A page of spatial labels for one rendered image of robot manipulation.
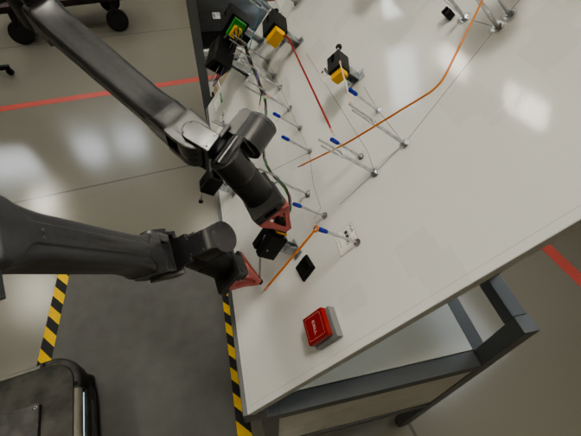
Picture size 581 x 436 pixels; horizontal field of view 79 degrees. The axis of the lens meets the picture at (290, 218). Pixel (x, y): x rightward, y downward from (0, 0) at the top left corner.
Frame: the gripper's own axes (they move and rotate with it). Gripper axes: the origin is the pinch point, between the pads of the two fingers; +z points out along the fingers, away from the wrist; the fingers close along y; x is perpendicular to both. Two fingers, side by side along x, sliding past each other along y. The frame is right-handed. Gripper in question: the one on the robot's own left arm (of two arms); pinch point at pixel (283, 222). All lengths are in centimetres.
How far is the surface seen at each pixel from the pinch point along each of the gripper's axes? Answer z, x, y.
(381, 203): 0.2, -16.4, -11.2
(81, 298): 48, 117, 99
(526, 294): 169, -73, 18
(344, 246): 4.5, -6.8, -10.6
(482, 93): -8.9, -36.6, -13.3
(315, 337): 6.7, 6.6, -20.8
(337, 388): 37.6, 14.6, -17.5
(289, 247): 5.9, 2.5, -1.0
